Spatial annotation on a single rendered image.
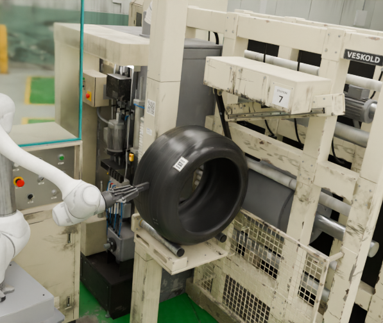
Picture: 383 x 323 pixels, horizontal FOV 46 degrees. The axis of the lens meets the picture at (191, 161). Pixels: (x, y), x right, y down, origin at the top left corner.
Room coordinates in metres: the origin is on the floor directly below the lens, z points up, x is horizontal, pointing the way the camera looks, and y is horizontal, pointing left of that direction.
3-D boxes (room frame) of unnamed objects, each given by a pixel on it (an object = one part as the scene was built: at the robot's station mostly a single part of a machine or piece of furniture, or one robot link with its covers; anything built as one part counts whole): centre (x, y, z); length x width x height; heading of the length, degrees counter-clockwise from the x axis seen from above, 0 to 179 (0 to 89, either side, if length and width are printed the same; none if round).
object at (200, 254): (2.14, 0.01, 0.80); 0.37 x 0.36 x 0.02; 130
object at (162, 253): (2.05, 0.11, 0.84); 0.36 x 0.09 x 0.06; 40
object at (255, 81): (2.23, -0.30, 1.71); 0.61 x 0.25 x 0.15; 40
